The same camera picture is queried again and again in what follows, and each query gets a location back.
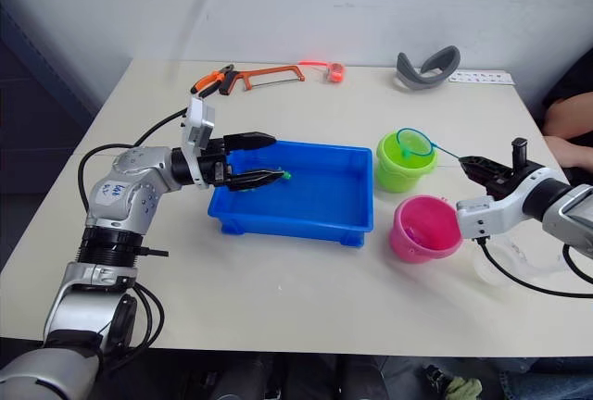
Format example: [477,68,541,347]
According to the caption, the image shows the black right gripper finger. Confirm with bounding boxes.
[458,154,502,173]
[462,166,499,188]

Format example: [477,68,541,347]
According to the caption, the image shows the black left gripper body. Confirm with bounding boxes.
[198,136,235,188]

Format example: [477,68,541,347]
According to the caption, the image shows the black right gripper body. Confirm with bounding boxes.
[481,138,543,202]

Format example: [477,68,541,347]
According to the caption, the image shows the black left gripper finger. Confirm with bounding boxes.
[226,168,284,194]
[223,131,278,154]

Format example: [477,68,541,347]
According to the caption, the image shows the teal small fishing net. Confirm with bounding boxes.
[395,128,464,163]

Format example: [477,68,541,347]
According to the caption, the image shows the blue plastic tub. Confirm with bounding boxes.
[207,140,375,247]

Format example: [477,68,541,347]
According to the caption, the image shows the green plastic bucket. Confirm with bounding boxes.
[373,130,439,194]

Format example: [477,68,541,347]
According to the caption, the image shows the pink plastic bucket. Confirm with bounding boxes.
[387,194,464,266]

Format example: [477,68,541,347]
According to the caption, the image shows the clear plastic cup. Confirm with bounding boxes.
[472,231,571,288]

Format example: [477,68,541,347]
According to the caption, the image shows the orange hacksaw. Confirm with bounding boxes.
[218,65,307,95]

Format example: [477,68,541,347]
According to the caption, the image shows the orange black pliers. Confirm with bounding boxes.
[189,63,236,99]

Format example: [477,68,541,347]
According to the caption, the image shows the white printed card strip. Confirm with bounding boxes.
[448,70,516,85]

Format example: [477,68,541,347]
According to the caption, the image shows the person black shirt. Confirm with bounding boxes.
[539,45,593,112]

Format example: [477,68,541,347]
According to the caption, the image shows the dark blue cabinet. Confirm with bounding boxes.
[0,1,101,195]

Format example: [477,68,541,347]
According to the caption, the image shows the blue jeans leg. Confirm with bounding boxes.
[498,356,593,400]

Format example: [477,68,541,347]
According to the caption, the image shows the green crumpled cloth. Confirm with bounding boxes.
[447,375,484,400]

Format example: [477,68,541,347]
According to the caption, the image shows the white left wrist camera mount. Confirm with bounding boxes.
[179,96,218,188]

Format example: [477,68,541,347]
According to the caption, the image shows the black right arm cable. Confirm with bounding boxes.
[476,235,593,299]

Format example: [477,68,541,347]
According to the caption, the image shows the grey curved head strap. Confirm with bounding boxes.
[396,45,461,92]

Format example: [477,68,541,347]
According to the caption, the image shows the black left elbow cable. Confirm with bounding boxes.
[99,244,170,371]

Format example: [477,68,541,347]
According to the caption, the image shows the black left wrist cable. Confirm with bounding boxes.
[76,110,189,216]

